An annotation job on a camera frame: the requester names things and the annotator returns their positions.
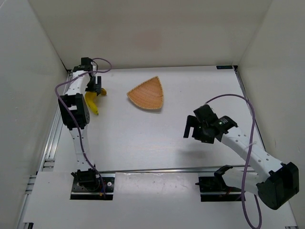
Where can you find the front aluminium frame rail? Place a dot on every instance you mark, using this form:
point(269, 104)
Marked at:
point(165, 170)

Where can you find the yellow fake banana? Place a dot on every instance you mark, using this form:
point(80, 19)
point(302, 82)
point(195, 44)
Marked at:
point(90, 100)

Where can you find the left aluminium frame rail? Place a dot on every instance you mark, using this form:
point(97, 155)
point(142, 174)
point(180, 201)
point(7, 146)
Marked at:
point(46, 164)

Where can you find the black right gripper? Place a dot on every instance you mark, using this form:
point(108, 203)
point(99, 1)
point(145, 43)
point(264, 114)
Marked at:
point(195, 129)

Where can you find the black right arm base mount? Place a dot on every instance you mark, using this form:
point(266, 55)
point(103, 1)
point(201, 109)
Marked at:
point(210, 191)

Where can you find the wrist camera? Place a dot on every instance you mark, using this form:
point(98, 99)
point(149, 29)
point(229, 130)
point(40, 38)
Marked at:
point(88, 64)
point(204, 113)

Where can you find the aluminium frame rail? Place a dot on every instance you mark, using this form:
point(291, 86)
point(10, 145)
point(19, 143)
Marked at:
point(46, 164)
point(237, 73)
point(165, 170)

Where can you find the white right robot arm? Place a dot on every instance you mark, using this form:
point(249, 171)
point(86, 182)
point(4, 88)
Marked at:
point(274, 182)

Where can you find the right blue corner label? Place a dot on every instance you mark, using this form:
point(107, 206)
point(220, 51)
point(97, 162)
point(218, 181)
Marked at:
point(224, 67)

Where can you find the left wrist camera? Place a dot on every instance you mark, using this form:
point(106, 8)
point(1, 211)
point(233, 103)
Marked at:
point(88, 64)

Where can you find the right aluminium frame rail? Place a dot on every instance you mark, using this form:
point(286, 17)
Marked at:
point(237, 73)

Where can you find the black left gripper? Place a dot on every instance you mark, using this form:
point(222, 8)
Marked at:
point(96, 86)

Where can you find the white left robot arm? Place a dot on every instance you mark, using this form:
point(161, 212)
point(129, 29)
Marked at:
point(74, 107)

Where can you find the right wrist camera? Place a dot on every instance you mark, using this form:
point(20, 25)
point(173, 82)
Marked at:
point(204, 113)

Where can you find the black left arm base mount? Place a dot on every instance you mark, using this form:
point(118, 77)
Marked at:
point(87, 186)

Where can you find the triangular woven wicker basket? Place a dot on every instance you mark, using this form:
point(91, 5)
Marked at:
point(148, 96)

